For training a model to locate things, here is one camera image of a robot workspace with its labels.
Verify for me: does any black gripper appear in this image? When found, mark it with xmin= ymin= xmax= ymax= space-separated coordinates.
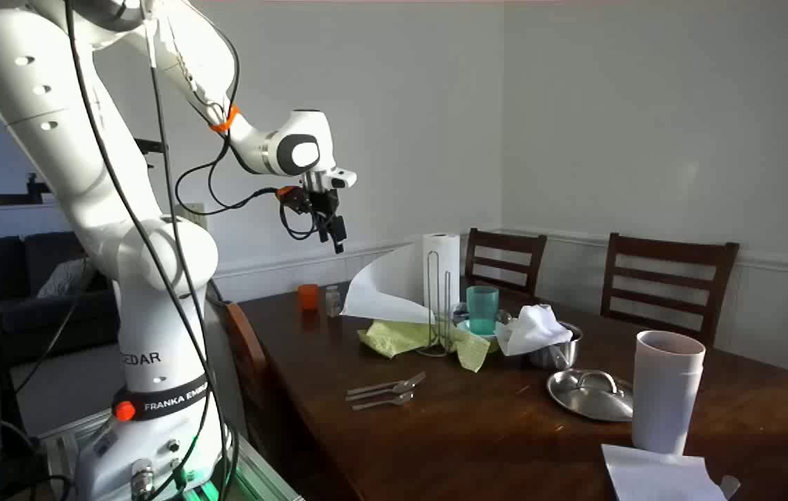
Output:
xmin=300 ymin=168 xmax=356 ymax=254

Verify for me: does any silver teaspoon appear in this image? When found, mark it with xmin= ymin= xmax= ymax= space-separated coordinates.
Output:
xmin=352 ymin=392 xmax=415 ymax=413

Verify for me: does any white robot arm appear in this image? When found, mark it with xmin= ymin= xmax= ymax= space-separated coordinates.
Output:
xmin=0 ymin=0 xmax=356 ymax=501

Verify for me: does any white paper napkin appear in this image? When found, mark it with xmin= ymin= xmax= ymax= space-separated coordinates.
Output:
xmin=601 ymin=446 xmax=726 ymax=501

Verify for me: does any small grey glass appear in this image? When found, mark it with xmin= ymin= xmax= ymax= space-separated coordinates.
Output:
xmin=324 ymin=285 xmax=344 ymax=317

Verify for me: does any orange small cup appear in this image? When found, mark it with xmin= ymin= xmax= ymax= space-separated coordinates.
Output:
xmin=298 ymin=285 xmax=320 ymax=311

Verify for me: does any paper towel roll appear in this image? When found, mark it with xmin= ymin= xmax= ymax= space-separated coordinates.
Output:
xmin=344 ymin=234 xmax=463 ymax=322

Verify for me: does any yellow-green cloth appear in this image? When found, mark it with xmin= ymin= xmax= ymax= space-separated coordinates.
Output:
xmin=360 ymin=321 xmax=498 ymax=372

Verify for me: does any wooden chair near robot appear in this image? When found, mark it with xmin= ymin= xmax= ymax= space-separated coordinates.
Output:
xmin=206 ymin=285 xmax=314 ymax=495

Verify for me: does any teal plastic cup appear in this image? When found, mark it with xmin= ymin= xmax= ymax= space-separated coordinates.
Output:
xmin=465 ymin=285 xmax=498 ymax=335

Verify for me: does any silver fork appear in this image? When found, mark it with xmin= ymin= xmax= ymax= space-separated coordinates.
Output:
xmin=346 ymin=372 xmax=426 ymax=400

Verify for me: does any silver knife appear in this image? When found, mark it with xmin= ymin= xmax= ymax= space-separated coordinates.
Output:
xmin=346 ymin=381 xmax=402 ymax=400

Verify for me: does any dark wooden chair left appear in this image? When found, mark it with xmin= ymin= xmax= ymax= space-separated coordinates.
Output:
xmin=465 ymin=229 xmax=547 ymax=297

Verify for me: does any dark wooden chair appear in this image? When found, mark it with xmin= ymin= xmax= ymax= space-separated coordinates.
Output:
xmin=601 ymin=234 xmax=739 ymax=346
xmin=465 ymin=229 xmax=547 ymax=297

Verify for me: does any crumpled white paper towel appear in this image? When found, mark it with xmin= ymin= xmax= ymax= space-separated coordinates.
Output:
xmin=498 ymin=304 xmax=572 ymax=357

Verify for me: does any small steel pot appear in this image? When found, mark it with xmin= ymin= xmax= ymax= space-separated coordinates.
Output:
xmin=529 ymin=322 xmax=583 ymax=369

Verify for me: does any dark sofa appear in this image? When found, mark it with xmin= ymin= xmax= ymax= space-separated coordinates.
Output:
xmin=0 ymin=230 xmax=117 ymax=365

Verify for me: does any silver pot lid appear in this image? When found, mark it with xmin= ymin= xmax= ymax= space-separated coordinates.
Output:
xmin=547 ymin=367 xmax=633 ymax=424

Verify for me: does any white plastic cup stack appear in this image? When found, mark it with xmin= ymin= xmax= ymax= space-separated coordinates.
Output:
xmin=633 ymin=329 xmax=708 ymax=457

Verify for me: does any dark wooden chair right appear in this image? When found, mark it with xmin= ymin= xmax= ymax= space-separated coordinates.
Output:
xmin=601 ymin=234 xmax=739 ymax=346

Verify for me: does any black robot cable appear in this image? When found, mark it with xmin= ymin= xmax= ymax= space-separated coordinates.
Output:
xmin=61 ymin=0 xmax=320 ymax=501

